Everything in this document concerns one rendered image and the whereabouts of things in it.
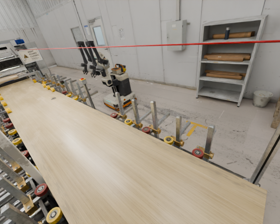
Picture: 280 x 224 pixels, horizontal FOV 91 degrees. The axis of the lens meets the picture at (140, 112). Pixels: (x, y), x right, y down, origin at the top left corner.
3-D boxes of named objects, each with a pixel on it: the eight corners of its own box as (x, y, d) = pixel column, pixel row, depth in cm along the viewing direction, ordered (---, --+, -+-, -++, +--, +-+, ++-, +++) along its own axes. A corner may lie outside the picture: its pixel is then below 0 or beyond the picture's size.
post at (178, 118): (177, 153, 138) (178, 114, 112) (181, 154, 136) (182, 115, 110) (176, 155, 136) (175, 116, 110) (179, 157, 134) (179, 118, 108)
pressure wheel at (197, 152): (203, 160, 108) (205, 150, 102) (200, 167, 103) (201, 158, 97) (193, 155, 113) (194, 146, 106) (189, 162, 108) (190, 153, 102)
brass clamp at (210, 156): (197, 148, 119) (197, 144, 116) (214, 155, 111) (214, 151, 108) (194, 153, 116) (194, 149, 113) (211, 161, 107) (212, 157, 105)
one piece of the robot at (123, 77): (120, 92, 394) (113, 62, 348) (133, 96, 358) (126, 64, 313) (111, 97, 376) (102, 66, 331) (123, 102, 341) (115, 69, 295)
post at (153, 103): (156, 138, 149) (152, 99, 123) (159, 139, 147) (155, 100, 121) (154, 139, 147) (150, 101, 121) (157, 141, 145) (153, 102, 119)
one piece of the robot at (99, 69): (102, 74, 321) (98, 64, 309) (108, 75, 303) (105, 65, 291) (95, 76, 313) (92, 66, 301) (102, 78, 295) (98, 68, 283)
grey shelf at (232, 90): (202, 90, 363) (210, 21, 278) (243, 98, 308) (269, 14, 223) (195, 98, 337) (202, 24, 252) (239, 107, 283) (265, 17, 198)
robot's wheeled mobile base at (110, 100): (122, 94, 408) (121, 87, 395) (137, 100, 367) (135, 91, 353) (104, 105, 373) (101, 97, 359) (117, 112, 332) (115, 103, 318)
